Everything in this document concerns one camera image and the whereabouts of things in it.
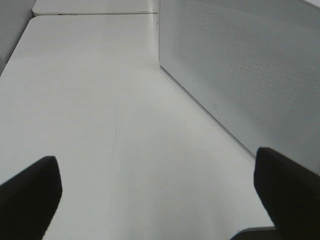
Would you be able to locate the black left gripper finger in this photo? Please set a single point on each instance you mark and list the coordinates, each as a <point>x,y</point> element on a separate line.
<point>29,200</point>

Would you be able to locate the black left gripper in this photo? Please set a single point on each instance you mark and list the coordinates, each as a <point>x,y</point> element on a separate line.
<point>290,193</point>

